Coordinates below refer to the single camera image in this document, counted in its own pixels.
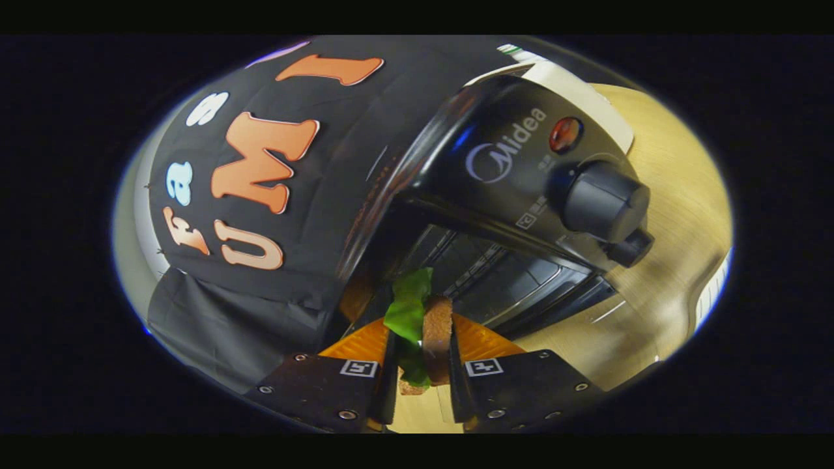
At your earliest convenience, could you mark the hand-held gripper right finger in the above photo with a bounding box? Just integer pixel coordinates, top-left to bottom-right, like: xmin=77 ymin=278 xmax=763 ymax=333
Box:
xmin=446 ymin=313 xmax=608 ymax=434

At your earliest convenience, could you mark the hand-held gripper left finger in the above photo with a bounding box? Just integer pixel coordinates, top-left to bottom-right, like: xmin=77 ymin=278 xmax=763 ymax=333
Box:
xmin=246 ymin=317 xmax=400 ymax=434

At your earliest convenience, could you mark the lettuce sandwich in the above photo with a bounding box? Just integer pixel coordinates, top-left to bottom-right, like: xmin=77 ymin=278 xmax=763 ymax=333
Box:
xmin=382 ymin=266 xmax=455 ymax=397

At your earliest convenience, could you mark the black toaster oven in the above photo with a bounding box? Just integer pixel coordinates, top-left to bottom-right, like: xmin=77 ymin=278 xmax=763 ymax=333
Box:
xmin=335 ymin=73 xmax=656 ymax=341

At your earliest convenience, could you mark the white slot toaster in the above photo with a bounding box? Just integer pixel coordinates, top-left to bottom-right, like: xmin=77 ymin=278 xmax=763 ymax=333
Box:
xmin=465 ymin=59 xmax=635 ymax=156

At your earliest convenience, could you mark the black backdrop cloth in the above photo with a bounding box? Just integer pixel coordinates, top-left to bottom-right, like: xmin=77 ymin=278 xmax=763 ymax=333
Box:
xmin=146 ymin=36 xmax=522 ymax=395

